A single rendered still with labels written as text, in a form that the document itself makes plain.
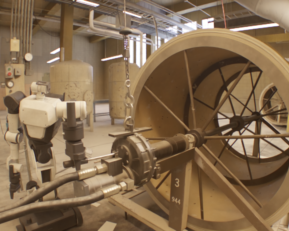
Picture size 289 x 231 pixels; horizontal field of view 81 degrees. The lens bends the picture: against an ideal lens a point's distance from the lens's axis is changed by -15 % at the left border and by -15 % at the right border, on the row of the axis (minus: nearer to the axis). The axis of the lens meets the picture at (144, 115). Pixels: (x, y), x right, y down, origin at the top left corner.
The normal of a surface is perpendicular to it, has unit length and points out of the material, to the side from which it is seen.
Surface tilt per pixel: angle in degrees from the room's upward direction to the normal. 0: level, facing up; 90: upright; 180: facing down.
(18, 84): 90
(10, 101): 101
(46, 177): 107
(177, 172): 90
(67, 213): 45
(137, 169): 90
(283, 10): 96
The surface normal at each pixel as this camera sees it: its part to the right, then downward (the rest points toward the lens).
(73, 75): 0.46, 0.11
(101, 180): 0.47, -0.69
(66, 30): 0.70, 0.09
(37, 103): 0.17, -0.44
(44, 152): 0.68, 0.34
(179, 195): -0.71, 0.09
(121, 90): -0.08, 0.13
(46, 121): 0.06, 0.32
